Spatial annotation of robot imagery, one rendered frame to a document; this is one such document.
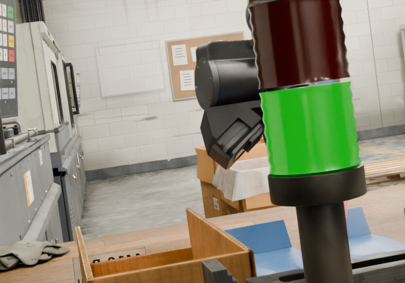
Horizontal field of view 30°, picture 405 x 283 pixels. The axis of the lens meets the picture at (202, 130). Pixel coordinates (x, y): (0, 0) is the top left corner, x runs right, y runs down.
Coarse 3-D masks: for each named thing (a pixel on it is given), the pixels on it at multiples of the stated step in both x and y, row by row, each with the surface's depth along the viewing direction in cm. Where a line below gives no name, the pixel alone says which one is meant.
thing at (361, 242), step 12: (348, 216) 77; (360, 216) 77; (348, 228) 76; (360, 228) 76; (348, 240) 74; (360, 240) 73; (372, 240) 73; (384, 240) 72; (360, 252) 69; (372, 252) 68
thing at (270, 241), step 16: (256, 224) 75; (272, 224) 76; (240, 240) 74; (256, 240) 74; (272, 240) 75; (288, 240) 75; (256, 256) 73; (272, 256) 72; (288, 256) 71; (256, 272) 67; (272, 272) 66
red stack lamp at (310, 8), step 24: (288, 0) 29; (312, 0) 29; (336, 0) 30; (264, 24) 30; (288, 24) 29; (312, 24) 29; (336, 24) 30; (264, 48) 30; (288, 48) 29; (312, 48) 29; (336, 48) 30; (264, 72) 30; (288, 72) 29; (312, 72) 29; (336, 72) 30
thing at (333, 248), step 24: (360, 168) 30; (288, 192) 30; (312, 192) 29; (336, 192) 29; (360, 192) 30; (312, 216) 31; (336, 216) 31; (312, 240) 31; (336, 240) 31; (312, 264) 31; (336, 264) 31
